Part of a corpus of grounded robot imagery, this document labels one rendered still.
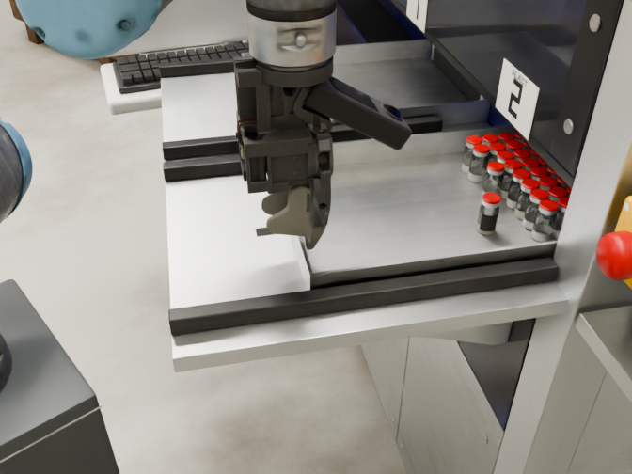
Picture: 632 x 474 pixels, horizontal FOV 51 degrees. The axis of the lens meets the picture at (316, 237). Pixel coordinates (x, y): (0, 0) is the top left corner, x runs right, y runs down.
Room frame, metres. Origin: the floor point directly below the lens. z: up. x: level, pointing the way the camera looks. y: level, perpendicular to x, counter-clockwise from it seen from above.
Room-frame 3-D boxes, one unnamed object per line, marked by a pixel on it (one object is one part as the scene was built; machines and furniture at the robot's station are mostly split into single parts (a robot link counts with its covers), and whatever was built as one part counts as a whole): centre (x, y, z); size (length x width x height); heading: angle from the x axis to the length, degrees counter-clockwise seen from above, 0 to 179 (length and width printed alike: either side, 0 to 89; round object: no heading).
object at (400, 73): (0.99, -0.07, 0.90); 0.34 x 0.26 x 0.04; 102
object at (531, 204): (0.68, -0.24, 0.91); 0.18 x 0.02 x 0.05; 12
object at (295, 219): (0.54, 0.02, 0.95); 0.06 x 0.03 x 0.09; 102
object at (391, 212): (0.66, -0.13, 0.90); 0.34 x 0.26 x 0.04; 102
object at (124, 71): (1.29, 0.21, 0.82); 0.40 x 0.14 x 0.02; 109
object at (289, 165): (0.55, 0.03, 1.05); 0.09 x 0.08 x 0.12; 102
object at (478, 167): (0.73, -0.21, 0.91); 0.02 x 0.02 x 0.05
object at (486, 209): (0.62, -0.20, 0.90); 0.02 x 0.02 x 0.04
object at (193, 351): (0.81, -0.03, 0.87); 0.70 x 0.48 x 0.02; 12
